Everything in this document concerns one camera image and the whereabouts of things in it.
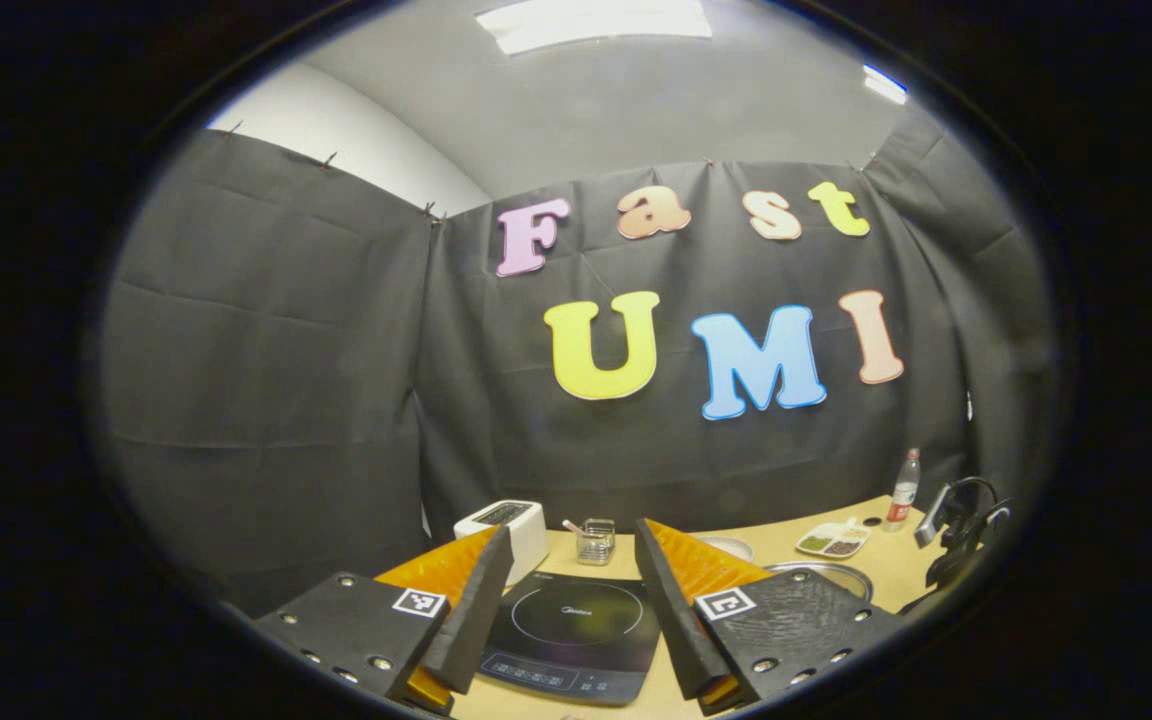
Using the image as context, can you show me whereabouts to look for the black backdrop cloth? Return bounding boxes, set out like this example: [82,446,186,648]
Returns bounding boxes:
[96,100,1057,621]

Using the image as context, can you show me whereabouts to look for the metal wire utensil holder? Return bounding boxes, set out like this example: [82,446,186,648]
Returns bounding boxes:
[576,518,617,567]

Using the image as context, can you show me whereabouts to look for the large ceiling light panel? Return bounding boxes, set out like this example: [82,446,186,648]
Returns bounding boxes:
[476,0,713,56]

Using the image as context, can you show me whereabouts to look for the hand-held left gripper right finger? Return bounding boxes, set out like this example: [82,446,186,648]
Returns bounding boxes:
[633,517,902,716]

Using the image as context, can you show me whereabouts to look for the black induction cooktop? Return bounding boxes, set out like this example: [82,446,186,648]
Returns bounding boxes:
[476,572,662,707]

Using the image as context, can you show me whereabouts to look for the white divided bean dish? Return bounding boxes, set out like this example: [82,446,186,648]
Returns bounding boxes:
[796,520,872,559]

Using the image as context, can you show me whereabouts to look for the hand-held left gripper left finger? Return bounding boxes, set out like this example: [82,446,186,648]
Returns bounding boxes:
[254,522,517,716]

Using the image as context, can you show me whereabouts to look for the stainless steel pot black handles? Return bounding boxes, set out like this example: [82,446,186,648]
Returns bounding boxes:
[766,561,875,603]

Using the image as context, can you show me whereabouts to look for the clear plastic water bottle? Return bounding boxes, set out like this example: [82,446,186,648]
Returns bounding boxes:
[885,448,922,533]

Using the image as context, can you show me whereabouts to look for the white toaster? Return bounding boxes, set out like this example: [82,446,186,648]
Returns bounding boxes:
[453,500,549,586]

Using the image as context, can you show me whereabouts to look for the small ceiling light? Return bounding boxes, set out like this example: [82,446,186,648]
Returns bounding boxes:
[861,65,909,106]

